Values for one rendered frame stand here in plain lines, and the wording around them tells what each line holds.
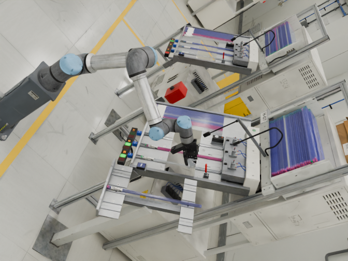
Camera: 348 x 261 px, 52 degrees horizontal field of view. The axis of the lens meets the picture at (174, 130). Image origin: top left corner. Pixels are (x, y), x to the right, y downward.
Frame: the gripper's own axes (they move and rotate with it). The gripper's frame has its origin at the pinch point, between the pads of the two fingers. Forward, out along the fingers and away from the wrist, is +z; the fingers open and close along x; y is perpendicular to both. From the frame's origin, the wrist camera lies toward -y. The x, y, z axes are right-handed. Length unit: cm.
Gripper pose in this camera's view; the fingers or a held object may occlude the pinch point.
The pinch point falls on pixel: (188, 165)
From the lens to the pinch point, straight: 216.7
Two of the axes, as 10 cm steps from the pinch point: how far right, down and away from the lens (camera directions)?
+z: 1.5, 7.9, 6.0
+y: 9.7, -0.1, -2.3
